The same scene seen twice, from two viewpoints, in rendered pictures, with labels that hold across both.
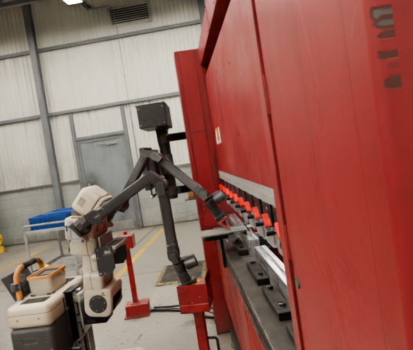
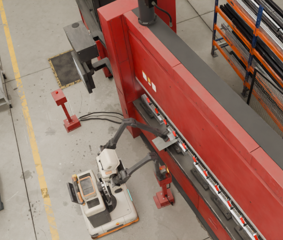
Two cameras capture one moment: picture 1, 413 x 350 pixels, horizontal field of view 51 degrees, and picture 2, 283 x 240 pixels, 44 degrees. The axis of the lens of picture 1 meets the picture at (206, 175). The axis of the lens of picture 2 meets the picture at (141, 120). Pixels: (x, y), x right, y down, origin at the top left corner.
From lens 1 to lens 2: 331 cm
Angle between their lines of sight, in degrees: 53
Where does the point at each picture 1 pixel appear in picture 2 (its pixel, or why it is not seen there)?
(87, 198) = (112, 165)
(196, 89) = (121, 38)
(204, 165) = (127, 76)
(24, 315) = (94, 212)
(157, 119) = (92, 55)
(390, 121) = not seen: outside the picture
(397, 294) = not seen: outside the picture
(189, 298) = (163, 182)
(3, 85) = not seen: outside the picture
